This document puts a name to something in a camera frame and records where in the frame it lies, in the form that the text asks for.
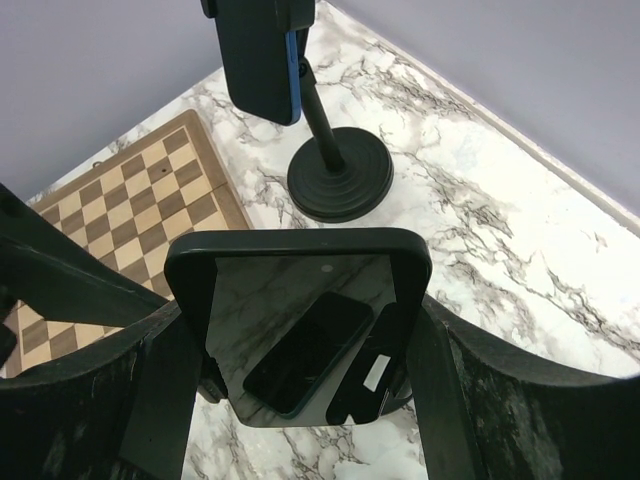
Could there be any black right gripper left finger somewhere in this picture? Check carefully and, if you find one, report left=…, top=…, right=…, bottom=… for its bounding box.
left=1, top=302, right=201, bottom=479

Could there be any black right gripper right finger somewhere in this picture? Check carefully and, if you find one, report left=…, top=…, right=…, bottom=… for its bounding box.
left=407, top=296, right=639, bottom=479

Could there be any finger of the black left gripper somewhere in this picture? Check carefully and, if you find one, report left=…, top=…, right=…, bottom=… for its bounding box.
left=0, top=182, right=169, bottom=369

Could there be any black phone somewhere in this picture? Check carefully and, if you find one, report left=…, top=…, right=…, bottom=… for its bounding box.
left=215, top=0, right=301, bottom=126
left=164, top=227, right=432, bottom=428

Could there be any black phone stand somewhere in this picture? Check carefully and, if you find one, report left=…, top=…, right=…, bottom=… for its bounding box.
left=201, top=0, right=394, bottom=223

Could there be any wooden chessboard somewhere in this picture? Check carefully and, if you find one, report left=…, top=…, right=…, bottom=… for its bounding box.
left=0, top=109, right=254, bottom=379

